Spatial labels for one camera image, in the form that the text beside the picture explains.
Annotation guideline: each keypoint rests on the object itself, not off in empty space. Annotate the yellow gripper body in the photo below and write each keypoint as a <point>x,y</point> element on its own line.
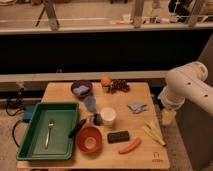
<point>167,116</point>

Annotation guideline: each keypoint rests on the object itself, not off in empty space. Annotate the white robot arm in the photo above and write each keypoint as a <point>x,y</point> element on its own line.
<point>185,82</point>

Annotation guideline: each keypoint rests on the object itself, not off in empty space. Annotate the green plastic tray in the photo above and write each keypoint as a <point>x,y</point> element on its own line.
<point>65,116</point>

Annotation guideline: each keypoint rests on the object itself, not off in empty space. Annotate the orange carrot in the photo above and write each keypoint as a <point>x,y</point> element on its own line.
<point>135,143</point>

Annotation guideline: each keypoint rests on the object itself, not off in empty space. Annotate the black rectangular block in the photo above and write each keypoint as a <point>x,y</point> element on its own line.
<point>116,137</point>

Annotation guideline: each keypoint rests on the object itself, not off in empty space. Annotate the white cup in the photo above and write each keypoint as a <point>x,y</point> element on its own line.
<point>108,116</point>

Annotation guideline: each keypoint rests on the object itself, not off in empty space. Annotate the dark grape bunch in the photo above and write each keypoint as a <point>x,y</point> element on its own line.
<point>119,85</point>

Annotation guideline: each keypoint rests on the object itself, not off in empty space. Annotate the small dark object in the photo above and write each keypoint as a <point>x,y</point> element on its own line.
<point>97,120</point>

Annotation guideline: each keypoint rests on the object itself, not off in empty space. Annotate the orange fruit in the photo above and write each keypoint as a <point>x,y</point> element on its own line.
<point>106,81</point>

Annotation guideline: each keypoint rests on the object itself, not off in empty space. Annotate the red bowl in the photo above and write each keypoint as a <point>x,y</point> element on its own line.
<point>89,140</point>

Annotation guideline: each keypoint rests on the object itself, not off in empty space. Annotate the purple bowl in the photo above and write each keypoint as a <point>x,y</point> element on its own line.
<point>78,83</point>

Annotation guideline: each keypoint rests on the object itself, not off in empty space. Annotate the blue sponge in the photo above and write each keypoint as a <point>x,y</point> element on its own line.
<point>80,90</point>

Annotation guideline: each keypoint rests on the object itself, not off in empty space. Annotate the silver metal spoon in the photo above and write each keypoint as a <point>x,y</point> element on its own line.
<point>50,126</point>

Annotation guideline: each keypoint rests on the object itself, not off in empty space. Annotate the blue power box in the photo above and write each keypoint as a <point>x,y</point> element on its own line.
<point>28,112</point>

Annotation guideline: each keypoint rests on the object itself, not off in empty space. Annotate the black handled tool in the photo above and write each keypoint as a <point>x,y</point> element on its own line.
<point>77,128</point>

